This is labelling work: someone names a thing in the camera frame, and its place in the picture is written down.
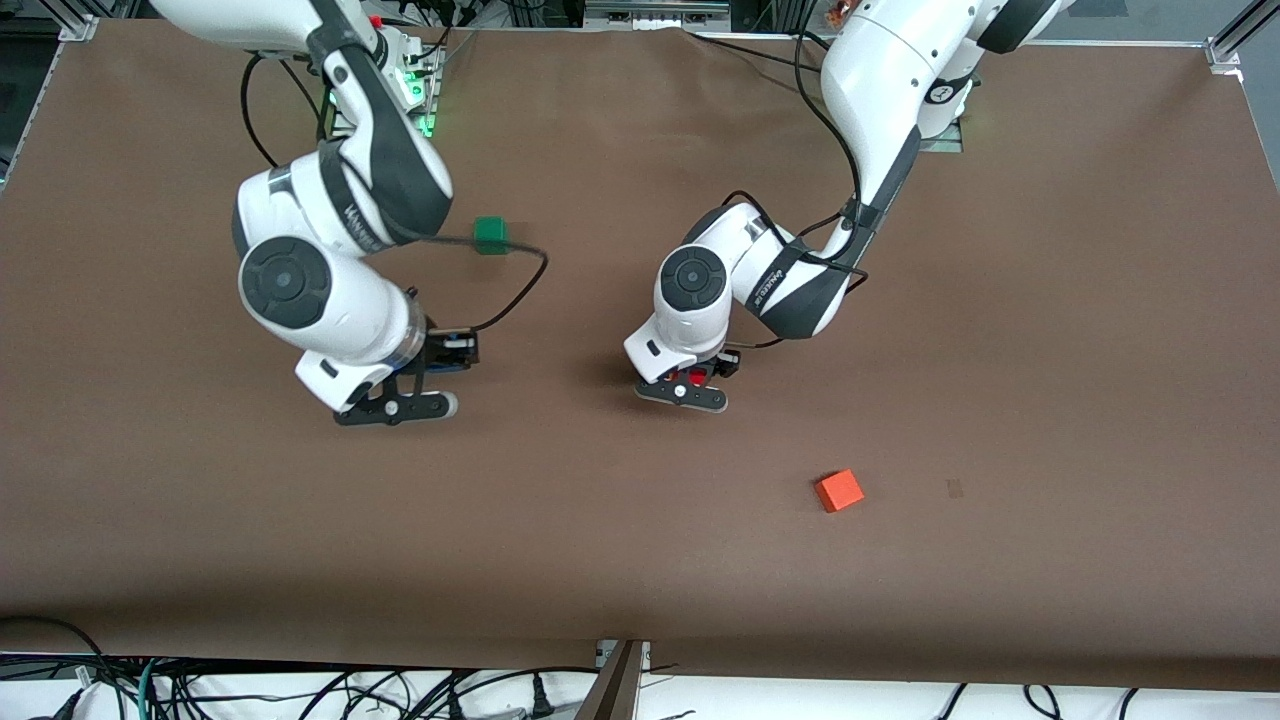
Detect grey power strip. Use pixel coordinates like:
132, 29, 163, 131
585, 0, 731, 26

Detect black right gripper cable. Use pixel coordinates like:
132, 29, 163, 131
238, 50, 549, 336

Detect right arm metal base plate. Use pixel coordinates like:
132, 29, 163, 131
330, 40, 443, 138

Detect aluminium frame profile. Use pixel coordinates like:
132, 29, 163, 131
1205, 0, 1280, 71
55, 0, 101, 43

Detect black cable on table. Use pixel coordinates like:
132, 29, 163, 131
683, 28, 831, 76

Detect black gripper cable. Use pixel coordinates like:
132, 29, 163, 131
238, 50, 549, 336
720, 0, 871, 351

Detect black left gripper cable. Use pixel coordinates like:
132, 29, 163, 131
720, 0, 871, 351

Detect brown table cover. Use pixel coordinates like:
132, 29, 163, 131
0, 20, 1280, 691

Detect orange wooden block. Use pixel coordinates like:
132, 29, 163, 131
815, 468, 866, 514

